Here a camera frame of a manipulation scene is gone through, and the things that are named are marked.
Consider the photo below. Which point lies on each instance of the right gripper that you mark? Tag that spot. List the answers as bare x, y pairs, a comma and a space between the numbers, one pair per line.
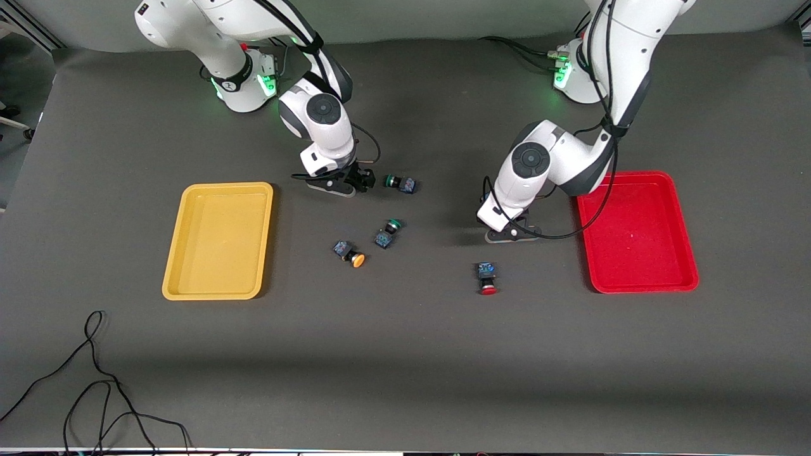
362, 177

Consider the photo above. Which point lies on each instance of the yellow push button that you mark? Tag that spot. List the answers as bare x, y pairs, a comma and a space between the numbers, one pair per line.
350, 252

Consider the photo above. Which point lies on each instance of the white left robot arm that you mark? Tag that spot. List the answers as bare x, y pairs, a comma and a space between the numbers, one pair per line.
570, 158

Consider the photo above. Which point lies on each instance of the green push button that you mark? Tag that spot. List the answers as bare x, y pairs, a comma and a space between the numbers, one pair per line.
400, 183
387, 233

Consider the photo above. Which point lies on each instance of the red push button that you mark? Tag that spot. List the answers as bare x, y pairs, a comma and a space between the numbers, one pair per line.
487, 277

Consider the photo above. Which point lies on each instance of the aluminium frame rail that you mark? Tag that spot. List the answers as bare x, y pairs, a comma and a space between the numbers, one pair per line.
38, 35

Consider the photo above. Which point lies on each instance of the dark grey table mat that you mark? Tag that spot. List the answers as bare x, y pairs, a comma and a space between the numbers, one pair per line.
405, 354

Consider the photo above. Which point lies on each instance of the yellow plastic tray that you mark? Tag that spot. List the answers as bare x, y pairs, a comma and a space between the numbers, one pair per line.
218, 240

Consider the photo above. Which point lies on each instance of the red plastic tray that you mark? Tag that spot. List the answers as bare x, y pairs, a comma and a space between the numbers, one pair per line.
640, 234

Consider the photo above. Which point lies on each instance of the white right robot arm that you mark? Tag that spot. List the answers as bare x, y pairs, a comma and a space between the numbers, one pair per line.
222, 25

